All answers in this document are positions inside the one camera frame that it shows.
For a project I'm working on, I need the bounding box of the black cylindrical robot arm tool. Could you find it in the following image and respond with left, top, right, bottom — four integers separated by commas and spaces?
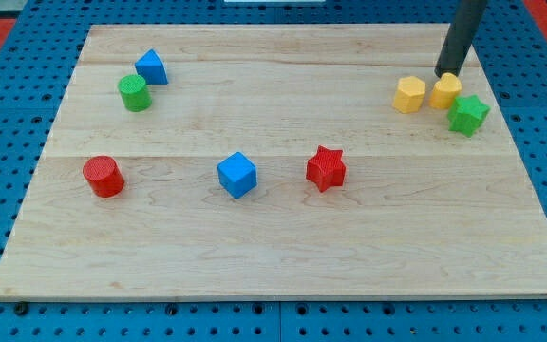
434, 0, 488, 78

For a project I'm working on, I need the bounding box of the blue cube block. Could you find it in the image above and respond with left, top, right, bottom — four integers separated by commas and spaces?
217, 152, 257, 199

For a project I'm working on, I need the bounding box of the red star block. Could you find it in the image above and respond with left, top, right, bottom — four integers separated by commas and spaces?
306, 145, 347, 192

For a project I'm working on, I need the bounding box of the light wooden board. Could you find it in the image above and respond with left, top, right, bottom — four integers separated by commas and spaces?
0, 24, 547, 302

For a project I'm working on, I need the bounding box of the yellow hexagon block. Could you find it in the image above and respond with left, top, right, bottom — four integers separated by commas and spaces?
392, 76, 426, 114

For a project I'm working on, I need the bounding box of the green cylinder block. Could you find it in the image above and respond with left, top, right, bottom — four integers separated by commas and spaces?
117, 74, 152, 112

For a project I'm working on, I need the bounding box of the blue triangle block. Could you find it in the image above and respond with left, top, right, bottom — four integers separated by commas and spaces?
134, 49, 169, 85

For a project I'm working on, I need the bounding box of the red cylinder block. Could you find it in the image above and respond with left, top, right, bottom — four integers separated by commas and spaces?
83, 156, 125, 198

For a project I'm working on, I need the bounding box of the yellow heart block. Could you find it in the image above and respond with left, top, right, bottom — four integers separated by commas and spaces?
428, 72, 462, 109

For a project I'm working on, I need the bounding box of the green star block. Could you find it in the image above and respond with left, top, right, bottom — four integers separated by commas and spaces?
447, 95, 491, 137

